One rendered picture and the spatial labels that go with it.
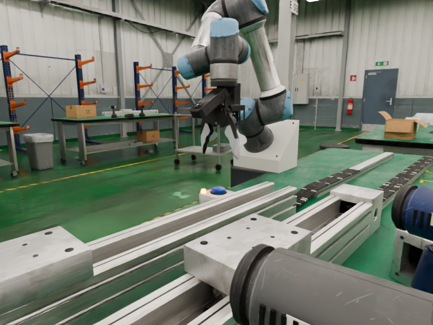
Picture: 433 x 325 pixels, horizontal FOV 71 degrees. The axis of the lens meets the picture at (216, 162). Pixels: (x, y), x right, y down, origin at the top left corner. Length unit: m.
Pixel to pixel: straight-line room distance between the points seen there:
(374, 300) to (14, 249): 0.43
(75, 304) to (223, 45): 0.64
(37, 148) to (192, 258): 5.14
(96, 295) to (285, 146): 1.09
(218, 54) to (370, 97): 11.13
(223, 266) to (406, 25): 11.78
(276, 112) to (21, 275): 1.08
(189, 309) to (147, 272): 0.12
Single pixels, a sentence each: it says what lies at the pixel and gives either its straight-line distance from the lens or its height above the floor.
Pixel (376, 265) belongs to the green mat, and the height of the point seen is 0.78.
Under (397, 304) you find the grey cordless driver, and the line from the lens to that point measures 0.19.
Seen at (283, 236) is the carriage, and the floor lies 0.90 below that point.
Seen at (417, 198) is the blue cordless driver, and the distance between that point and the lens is 0.41.
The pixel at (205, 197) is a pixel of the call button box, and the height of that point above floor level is 0.83.
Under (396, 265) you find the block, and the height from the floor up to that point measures 0.81.
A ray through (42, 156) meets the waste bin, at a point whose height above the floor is 0.22.
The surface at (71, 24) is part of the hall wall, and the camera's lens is 9.19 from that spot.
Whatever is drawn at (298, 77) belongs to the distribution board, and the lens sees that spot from 12.34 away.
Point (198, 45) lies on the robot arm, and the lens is 1.01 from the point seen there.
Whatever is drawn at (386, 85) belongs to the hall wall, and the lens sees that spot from 11.79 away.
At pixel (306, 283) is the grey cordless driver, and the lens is 0.19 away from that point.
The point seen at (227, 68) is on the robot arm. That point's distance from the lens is 0.81.
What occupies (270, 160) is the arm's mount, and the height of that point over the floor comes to 0.83.
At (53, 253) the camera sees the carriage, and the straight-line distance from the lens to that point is 0.46.
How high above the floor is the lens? 1.10
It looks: 12 degrees down
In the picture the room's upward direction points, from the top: straight up
